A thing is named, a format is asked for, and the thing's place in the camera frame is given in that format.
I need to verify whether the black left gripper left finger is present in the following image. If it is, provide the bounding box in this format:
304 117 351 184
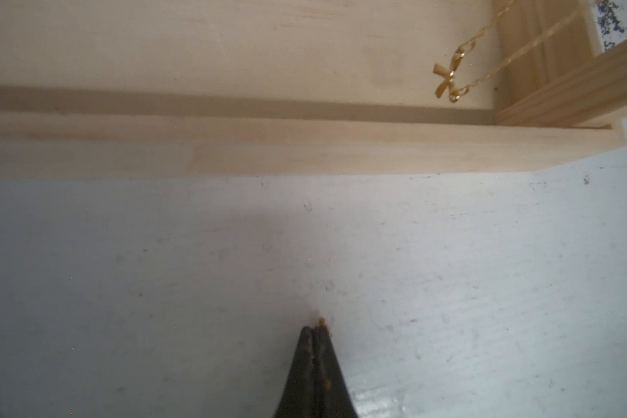
273 327 317 418

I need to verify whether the wooden jewelry display stand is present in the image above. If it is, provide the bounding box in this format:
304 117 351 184
0 1 627 179

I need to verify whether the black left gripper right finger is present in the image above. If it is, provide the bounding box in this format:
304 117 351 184
313 325 358 418

